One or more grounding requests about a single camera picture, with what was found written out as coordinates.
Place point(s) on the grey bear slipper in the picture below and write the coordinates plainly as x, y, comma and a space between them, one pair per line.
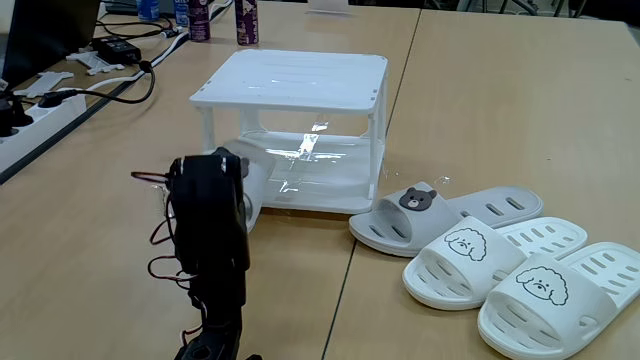
415, 225

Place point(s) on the white dog slipper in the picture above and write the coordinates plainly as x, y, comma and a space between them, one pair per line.
465, 270
540, 315

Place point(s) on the white two-shelf shoe rack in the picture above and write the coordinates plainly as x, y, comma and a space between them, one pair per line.
295, 80

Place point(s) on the white plastic rack part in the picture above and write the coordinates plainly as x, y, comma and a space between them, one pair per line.
95, 62
42, 84

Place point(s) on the clear tape scraps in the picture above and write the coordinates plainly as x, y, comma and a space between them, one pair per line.
442, 179

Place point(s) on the purple drink can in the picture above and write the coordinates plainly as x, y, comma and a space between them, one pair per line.
246, 22
199, 20

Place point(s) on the blue labelled bottle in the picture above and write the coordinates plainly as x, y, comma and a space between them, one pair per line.
148, 9
181, 12

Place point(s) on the black power adapter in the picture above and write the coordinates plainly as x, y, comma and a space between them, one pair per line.
116, 50

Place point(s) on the white power strip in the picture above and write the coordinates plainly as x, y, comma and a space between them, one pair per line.
45, 125

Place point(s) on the black monitor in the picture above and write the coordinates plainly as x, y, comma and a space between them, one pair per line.
45, 35

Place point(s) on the black plug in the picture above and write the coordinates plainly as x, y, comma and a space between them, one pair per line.
15, 115

